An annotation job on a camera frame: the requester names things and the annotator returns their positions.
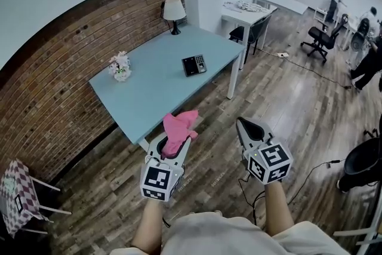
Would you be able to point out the white shade table lamp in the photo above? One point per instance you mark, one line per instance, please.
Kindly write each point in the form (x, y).
(174, 9)

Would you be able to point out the person's left forearm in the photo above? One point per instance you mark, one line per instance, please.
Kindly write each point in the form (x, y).
(147, 227)

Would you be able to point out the pink cloth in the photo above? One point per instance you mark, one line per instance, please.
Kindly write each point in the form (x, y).
(176, 131)

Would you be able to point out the black office chair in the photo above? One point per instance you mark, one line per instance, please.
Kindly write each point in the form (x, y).
(322, 38)

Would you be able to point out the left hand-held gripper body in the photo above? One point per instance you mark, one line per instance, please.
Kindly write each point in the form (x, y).
(158, 179)

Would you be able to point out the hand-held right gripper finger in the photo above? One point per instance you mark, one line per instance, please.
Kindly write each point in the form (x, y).
(243, 137)
(262, 130)

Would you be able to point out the light blue table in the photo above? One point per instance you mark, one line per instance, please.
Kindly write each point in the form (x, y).
(167, 74)

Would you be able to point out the checkered chair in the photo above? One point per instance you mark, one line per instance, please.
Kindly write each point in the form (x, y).
(18, 194)

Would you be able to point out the person's right forearm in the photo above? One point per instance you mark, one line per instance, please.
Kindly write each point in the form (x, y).
(277, 209)

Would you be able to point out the white power strip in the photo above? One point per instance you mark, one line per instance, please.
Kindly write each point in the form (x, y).
(283, 54)

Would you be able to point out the white square table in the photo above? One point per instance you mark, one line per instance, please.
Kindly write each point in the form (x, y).
(244, 16)

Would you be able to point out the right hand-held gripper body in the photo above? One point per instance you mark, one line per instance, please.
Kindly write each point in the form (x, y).
(268, 164)

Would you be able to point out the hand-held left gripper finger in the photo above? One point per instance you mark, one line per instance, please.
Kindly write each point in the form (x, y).
(152, 147)
(186, 150)

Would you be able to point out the black shell chair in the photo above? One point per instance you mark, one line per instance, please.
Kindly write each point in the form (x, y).
(361, 161)

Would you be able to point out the black chair base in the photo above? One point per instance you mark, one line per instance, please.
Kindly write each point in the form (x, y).
(371, 132)

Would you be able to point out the pink flowers in vase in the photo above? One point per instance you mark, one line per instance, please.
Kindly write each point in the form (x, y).
(119, 67)

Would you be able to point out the person's white shirt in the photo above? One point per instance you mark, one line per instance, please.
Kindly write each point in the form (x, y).
(226, 236)

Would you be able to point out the long white table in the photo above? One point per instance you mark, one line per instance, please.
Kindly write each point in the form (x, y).
(286, 4)

